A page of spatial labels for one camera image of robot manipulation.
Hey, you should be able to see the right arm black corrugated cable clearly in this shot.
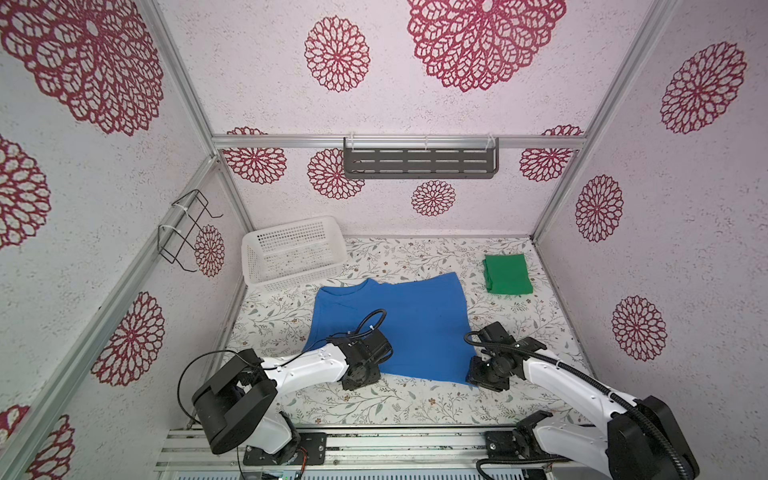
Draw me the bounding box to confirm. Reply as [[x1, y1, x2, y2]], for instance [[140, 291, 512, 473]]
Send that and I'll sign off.
[[463, 329, 695, 480]]

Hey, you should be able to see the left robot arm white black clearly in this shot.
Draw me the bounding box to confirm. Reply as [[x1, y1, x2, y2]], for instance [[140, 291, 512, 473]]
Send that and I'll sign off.
[[192, 329, 394, 464]]

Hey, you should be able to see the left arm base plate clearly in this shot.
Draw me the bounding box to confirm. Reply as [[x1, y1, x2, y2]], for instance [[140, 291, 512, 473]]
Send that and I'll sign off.
[[242, 432, 328, 467]]

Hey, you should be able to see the black wire wall rack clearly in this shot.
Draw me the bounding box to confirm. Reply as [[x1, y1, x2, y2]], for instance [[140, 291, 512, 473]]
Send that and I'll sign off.
[[155, 189, 223, 273]]

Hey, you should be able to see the blue tank top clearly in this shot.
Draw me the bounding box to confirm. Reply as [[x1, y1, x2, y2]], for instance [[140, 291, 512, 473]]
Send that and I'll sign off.
[[306, 273, 475, 384]]

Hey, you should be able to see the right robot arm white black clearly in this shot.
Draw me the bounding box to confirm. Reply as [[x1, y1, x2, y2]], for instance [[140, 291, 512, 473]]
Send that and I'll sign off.
[[464, 322, 700, 479]]

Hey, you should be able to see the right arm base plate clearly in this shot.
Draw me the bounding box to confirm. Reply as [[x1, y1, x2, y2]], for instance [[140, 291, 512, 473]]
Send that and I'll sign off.
[[483, 428, 571, 466]]

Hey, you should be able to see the white plastic laundry basket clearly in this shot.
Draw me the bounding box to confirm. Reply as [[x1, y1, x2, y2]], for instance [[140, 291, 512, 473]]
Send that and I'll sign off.
[[241, 216, 348, 293]]

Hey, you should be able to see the aluminium front rail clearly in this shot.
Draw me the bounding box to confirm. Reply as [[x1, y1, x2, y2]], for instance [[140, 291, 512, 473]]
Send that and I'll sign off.
[[154, 426, 490, 478]]

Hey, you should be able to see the grey metal wall shelf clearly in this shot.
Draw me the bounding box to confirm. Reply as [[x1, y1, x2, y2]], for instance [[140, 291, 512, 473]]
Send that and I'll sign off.
[[342, 138, 499, 180]]

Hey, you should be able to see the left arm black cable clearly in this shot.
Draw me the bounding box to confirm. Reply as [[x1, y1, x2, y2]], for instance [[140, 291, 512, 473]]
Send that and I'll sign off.
[[176, 308, 388, 427]]

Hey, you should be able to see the green tank top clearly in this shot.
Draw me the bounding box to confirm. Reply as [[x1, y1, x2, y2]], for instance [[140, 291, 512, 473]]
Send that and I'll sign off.
[[483, 254, 534, 295]]

